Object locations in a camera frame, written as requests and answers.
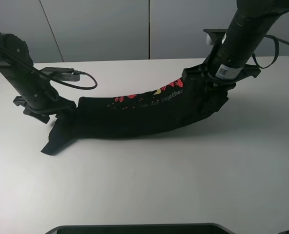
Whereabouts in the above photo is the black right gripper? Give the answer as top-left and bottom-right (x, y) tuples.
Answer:
(182, 63), (261, 90)

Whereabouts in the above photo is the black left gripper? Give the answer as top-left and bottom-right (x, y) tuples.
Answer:
(13, 95), (76, 124)

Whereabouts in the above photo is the black printed t-shirt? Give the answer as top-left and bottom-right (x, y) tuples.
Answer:
(41, 78), (228, 156)

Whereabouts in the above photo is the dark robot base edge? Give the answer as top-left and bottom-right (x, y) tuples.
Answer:
(47, 223), (232, 234)

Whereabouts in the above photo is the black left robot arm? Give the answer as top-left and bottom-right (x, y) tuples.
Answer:
(0, 32), (76, 123)

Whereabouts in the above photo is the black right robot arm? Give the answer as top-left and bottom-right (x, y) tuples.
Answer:
(182, 0), (289, 89)

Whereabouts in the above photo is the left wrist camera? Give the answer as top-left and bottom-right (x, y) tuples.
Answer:
(40, 67), (80, 82)

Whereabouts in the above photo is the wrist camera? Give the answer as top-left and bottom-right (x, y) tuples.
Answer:
(40, 67), (80, 82)
(203, 29), (227, 46)

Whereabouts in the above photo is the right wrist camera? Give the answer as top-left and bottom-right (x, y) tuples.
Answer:
(203, 29), (227, 46)

